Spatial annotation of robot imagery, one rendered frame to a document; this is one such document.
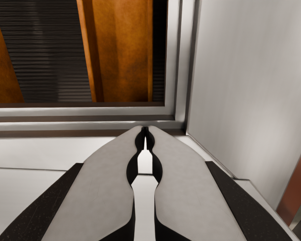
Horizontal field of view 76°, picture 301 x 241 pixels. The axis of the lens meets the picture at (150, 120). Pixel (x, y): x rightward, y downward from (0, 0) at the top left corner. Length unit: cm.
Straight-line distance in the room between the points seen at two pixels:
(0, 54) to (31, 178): 20
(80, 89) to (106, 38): 20
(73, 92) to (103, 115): 31
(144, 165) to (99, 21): 20
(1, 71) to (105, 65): 14
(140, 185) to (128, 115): 6
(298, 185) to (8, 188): 26
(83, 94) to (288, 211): 40
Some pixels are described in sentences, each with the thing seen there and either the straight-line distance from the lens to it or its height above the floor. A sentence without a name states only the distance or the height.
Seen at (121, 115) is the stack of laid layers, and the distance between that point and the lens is 15.
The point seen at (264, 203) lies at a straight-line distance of 21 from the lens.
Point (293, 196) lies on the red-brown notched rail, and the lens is 26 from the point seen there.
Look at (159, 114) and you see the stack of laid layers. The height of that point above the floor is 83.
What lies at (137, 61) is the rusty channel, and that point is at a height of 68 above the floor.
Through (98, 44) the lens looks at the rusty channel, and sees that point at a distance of 29.
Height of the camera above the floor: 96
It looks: 62 degrees down
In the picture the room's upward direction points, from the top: 178 degrees clockwise
